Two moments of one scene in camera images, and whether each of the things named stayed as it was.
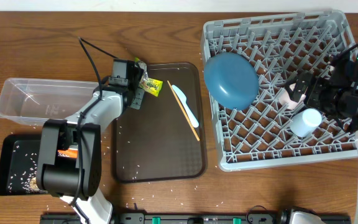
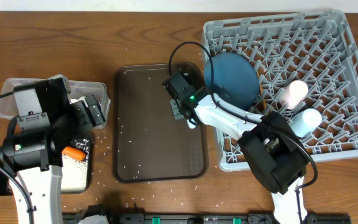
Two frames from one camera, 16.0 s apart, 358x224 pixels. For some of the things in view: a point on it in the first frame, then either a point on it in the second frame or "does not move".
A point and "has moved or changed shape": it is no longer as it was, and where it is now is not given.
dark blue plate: [232, 80] does not move
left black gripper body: [138, 94] → [92, 109]
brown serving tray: [152, 142] does not move
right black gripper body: [329, 99] → [176, 106]
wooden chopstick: [173, 92] has moved or changed shape
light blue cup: [305, 122] does not move
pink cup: [286, 100] does not move
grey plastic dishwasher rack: [281, 47] does not move
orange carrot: [71, 153] does not move
